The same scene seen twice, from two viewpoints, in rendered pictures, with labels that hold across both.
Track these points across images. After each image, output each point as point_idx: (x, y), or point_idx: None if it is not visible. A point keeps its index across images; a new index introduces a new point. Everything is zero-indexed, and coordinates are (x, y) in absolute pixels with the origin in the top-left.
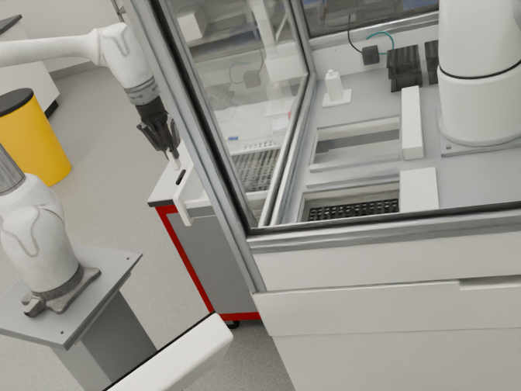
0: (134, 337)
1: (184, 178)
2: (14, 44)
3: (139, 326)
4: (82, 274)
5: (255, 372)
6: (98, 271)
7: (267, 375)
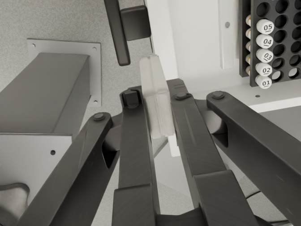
0: (65, 124)
1: (164, 73)
2: None
3: (62, 114)
4: (11, 215)
5: (126, 2)
6: (27, 193)
7: (140, 2)
